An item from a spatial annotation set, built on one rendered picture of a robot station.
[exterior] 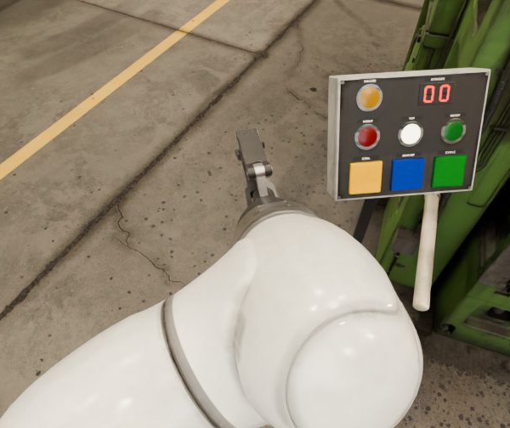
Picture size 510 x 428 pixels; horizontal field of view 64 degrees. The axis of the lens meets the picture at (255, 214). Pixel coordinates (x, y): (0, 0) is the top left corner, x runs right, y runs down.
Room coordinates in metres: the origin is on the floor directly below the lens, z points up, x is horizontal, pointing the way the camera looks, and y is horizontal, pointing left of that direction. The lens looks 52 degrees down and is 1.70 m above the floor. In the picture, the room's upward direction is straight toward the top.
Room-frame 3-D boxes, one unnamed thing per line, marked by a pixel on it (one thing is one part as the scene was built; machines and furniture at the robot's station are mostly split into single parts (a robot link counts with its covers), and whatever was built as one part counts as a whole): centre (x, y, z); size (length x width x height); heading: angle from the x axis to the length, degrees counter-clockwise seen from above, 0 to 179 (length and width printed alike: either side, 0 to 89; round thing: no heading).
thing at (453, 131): (0.72, -0.45, 1.09); 0.05 x 0.03 x 0.04; 71
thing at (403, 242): (0.91, -0.60, 0.36); 0.09 x 0.07 x 0.12; 71
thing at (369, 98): (0.74, -0.25, 1.16); 0.05 x 0.03 x 0.04; 71
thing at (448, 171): (0.68, -0.46, 1.01); 0.07 x 0.05 x 0.07; 96
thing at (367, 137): (0.70, -0.25, 1.09); 0.05 x 0.03 x 0.04; 71
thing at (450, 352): (0.64, -0.88, 0.01); 0.58 x 0.39 x 0.01; 71
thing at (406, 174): (0.67, -0.36, 1.01); 0.07 x 0.05 x 0.07; 96
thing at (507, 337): (0.88, -1.02, 0.23); 0.55 x 0.37 x 0.47; 161
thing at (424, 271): (0.71, -0.54, 0.62); 0.44 x 0.05 x 0.05; 161
